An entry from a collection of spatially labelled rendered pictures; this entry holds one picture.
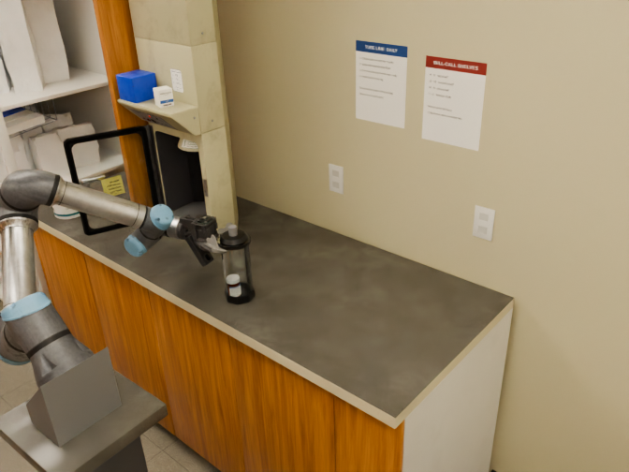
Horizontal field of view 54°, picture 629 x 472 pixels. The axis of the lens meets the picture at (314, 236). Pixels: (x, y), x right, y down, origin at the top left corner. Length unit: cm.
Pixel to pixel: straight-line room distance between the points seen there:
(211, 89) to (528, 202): 113
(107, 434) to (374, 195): 125
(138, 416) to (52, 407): 22
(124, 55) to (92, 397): 128
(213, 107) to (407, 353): 108
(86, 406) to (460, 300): 119
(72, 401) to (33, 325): 21
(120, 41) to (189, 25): 38
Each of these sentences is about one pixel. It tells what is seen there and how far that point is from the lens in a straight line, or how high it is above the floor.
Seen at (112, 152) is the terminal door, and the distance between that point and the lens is 246.
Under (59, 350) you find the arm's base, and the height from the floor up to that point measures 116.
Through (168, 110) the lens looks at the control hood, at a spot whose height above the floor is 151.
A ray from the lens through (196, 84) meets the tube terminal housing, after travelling 218.
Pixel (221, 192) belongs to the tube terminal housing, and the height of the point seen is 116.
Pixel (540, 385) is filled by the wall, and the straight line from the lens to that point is 234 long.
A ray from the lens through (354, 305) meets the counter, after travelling 204.
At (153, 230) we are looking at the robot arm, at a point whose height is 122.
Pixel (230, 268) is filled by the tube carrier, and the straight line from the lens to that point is 200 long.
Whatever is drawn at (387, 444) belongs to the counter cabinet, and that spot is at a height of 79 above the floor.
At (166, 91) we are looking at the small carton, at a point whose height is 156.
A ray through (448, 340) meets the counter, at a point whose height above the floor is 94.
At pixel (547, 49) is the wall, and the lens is 188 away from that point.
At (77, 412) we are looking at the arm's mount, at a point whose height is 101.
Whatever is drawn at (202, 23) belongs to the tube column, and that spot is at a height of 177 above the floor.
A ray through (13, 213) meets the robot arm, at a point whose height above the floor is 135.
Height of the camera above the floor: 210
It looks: 28 degrees down
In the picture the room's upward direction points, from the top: 2 degrees counter-clockwise
